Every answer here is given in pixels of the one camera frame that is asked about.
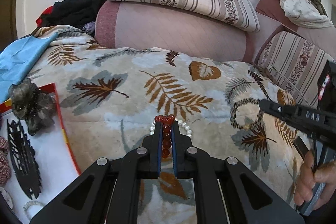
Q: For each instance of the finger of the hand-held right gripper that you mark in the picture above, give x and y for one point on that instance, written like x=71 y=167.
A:
x=282 y=111

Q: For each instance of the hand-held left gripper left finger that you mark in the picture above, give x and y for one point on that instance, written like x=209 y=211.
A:
x=158 y=153

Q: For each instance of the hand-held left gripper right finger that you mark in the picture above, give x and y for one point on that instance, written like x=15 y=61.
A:
x=174 y=153

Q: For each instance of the red shallow box white inside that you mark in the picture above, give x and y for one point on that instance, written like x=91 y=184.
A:
x=50 y=161

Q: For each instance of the black hair claw clip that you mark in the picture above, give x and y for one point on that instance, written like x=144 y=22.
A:
x=22 y=158

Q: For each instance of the red gingham scrunchie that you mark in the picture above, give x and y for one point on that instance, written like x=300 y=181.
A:
x=4 y=161

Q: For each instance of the person's right hand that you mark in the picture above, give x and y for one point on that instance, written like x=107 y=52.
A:
x=304 y=187

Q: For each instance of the short striped floral cushion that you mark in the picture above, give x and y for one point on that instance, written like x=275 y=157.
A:
x=294 y=64

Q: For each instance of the leaf print blanket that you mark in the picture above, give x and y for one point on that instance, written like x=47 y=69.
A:
x=110 y=134

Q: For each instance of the white crumpled cloth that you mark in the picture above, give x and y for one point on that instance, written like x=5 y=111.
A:
x=302 y=12

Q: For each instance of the pink bolster cushion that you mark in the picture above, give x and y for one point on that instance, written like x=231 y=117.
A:
x=170 y=32

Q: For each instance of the purple cloth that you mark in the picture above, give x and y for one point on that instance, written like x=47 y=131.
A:
x=89 y=28

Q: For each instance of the black clothes pile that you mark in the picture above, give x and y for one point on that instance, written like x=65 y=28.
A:
x=76 y=11

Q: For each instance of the blue cloth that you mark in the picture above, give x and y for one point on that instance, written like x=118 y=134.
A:
x=21 y=56

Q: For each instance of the red cloth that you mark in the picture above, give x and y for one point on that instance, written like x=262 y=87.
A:
x=43 y=16

